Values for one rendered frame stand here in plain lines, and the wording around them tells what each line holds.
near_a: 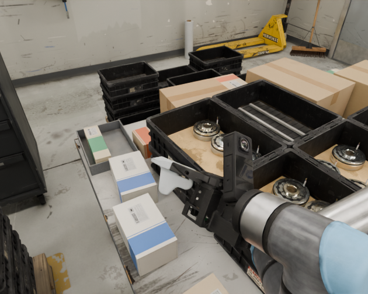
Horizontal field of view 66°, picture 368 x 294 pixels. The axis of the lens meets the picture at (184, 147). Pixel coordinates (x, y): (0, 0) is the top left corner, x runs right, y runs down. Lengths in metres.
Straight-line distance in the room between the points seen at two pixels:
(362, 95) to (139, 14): 2.92
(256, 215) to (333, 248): 0.10
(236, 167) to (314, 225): 0.14
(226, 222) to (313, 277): 0.14
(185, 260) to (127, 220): 0.21
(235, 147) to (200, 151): 0.58
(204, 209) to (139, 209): 0.47
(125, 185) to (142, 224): 0.17
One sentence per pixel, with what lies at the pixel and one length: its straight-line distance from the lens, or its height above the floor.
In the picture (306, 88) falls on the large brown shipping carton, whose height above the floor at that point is 0.90.
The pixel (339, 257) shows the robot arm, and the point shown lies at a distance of 0.33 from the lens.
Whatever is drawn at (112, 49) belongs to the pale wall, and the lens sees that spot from 3.87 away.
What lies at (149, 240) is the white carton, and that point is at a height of 0.79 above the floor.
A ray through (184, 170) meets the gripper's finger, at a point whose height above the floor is 1.16.
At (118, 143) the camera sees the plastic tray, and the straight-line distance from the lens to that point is 1.30.
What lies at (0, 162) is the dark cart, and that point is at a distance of 1.85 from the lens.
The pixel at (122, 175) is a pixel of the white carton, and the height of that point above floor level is 0.79.
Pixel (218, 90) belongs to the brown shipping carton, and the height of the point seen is 0.86.
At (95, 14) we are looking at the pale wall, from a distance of 3.73.
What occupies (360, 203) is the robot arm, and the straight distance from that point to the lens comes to 0.51.
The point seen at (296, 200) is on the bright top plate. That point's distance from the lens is 0.87.
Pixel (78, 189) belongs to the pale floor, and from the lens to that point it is 2.16.
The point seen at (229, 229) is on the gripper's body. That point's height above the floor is 1.13.
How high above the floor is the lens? 1.47
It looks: 38 degrees down
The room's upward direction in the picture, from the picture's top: straight up
